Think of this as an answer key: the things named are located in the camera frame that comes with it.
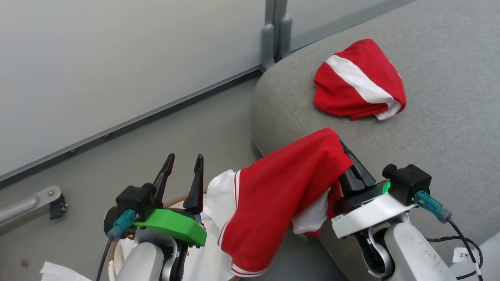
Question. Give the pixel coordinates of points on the metal bracket with black block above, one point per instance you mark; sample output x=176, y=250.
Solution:
x=35, y=201

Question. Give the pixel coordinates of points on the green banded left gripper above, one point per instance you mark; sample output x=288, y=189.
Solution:
x=175, y=226

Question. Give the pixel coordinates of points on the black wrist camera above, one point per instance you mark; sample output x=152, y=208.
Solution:
x=408, y=183
x=131, y=201

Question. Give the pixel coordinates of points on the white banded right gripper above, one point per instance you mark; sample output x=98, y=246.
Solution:
x=367, y=212

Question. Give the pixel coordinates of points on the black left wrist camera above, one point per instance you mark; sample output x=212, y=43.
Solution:
x=131, y=201

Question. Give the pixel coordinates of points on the grey fabric sofa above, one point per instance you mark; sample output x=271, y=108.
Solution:
x=429, y=97

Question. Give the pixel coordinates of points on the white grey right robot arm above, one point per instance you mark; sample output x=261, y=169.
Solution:
x=410, y=253

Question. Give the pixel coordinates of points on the grey aluminium partition frame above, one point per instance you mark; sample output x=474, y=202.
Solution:
x=156, y=111

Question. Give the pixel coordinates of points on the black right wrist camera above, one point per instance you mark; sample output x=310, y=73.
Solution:
x=408, y=183

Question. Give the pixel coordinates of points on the red garment with white band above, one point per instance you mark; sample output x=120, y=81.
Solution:
x=357, y=82

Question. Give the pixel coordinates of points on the woven wicker laundry basket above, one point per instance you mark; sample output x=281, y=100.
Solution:
x=177, y=200

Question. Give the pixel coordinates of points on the red garment with striped hem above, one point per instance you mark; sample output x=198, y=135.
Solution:
x=281, y=195

